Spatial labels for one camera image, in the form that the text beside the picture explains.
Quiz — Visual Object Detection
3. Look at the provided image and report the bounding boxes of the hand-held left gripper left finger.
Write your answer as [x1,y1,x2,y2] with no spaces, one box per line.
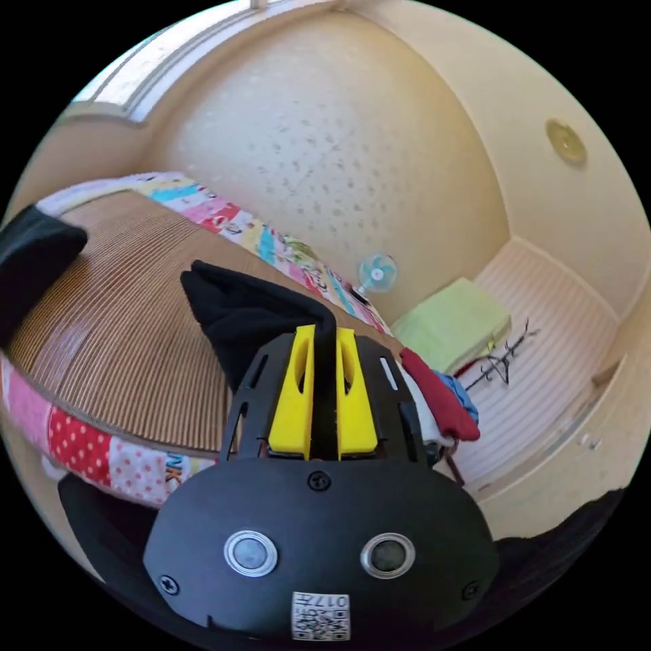
[268,327,316,454]

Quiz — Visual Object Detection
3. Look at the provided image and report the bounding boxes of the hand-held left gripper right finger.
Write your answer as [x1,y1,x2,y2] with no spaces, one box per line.
[335,328,379,454]

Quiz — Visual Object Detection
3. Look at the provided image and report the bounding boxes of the black thermal shirt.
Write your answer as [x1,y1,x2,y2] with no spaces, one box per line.
[180,259,338,393]

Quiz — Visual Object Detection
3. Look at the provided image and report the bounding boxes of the pile of clothes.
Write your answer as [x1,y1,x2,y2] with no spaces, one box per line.
[399,347,482,461]

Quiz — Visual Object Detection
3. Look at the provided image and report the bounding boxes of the green folded blanket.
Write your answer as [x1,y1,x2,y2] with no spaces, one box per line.
[390,277,513,376]

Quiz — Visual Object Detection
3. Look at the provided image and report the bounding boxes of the small blue fan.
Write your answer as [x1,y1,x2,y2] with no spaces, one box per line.
[351,252,399,302]

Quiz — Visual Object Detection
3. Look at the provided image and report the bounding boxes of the black clothes hangers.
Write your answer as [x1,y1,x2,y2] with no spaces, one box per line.
[465,317,541,393]

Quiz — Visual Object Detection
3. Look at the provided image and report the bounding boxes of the bed with woven mat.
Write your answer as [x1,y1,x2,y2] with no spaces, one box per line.
[0,170,461,509]

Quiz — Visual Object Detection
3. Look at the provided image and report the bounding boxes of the person's body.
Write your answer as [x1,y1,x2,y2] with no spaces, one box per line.
[494,487,633,631]

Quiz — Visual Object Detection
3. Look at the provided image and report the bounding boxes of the black folded garment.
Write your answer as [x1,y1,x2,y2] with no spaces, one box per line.
[0,203,89,349]

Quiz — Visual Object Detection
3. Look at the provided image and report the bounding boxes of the round ceiling lamp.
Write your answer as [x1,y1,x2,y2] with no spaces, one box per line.
[545,118,589,167]

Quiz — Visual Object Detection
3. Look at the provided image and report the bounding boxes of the window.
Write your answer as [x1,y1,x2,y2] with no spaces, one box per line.
[66,0,306,129]

